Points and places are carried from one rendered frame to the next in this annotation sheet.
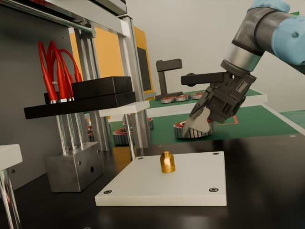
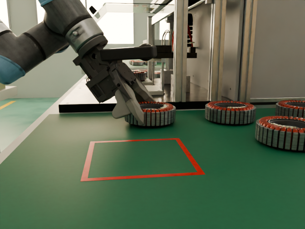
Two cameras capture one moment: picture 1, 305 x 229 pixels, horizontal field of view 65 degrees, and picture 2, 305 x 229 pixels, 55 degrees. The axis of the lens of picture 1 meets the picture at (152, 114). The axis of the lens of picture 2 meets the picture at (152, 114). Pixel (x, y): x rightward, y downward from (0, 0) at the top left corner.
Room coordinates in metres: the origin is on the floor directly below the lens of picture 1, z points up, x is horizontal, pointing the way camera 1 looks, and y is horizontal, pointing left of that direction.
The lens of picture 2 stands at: (1.22, -0.36, 0.91)
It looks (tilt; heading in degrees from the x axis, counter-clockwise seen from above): 13 degrees down; 156
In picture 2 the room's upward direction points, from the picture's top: straight up
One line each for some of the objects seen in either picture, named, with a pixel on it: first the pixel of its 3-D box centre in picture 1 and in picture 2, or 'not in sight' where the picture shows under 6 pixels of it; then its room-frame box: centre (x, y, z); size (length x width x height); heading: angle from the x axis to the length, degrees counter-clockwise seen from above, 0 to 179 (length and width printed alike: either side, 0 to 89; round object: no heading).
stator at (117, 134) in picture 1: (132, 134); (229, 112); (0.70, 0.07, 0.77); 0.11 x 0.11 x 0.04
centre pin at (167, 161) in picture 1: (167, 161); not in sight; (0.32, -0.01, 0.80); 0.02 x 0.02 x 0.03
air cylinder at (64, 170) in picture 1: (77, 164); (179, 82); (0.36, 0.13, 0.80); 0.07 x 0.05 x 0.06; 163
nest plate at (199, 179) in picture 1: (169, 174); (137, 90); (0.32, -0.01, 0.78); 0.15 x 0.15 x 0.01; 73
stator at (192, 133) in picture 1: (194, 127); (150, 113); (0.65, -0.11, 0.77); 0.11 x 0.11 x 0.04
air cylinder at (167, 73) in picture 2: not in sight; (167, 76); (0.13, 0.20, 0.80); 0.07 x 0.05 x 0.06; 163
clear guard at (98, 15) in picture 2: not in sight; (133, 15); (0.10, 0.06, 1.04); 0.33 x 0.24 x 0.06; 73
